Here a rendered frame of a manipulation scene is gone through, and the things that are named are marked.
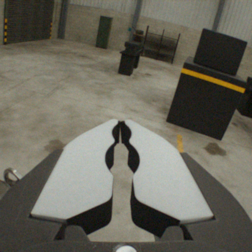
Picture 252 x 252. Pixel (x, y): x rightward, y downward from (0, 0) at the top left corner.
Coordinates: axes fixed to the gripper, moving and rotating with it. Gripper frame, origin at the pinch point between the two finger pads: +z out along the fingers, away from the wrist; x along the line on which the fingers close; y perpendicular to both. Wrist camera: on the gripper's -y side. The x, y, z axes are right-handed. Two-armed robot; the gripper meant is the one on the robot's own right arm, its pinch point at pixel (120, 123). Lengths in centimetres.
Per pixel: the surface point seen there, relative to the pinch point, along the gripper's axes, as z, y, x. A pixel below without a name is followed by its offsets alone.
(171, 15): 1285, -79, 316
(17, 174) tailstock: 34, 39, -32
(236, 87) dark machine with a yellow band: 304, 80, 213
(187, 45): 1245, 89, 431
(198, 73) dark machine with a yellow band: 331, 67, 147
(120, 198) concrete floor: 133, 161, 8
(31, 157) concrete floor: 175, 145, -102
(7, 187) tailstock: 29, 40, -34
